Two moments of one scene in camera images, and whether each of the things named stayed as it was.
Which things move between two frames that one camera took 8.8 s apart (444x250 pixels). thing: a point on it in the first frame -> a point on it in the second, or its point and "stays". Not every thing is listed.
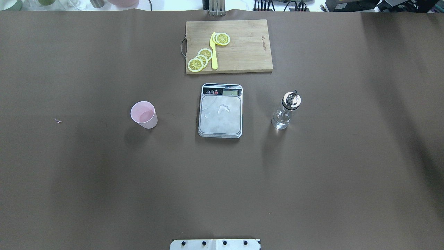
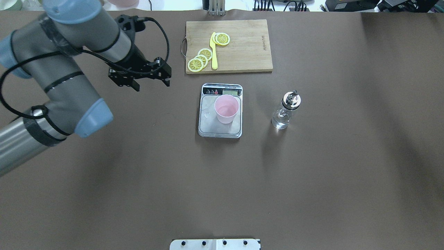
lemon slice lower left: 195,65 stays
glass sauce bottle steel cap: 281,118 stays
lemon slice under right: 213,38 stays
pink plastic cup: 143,113 -> 226,107
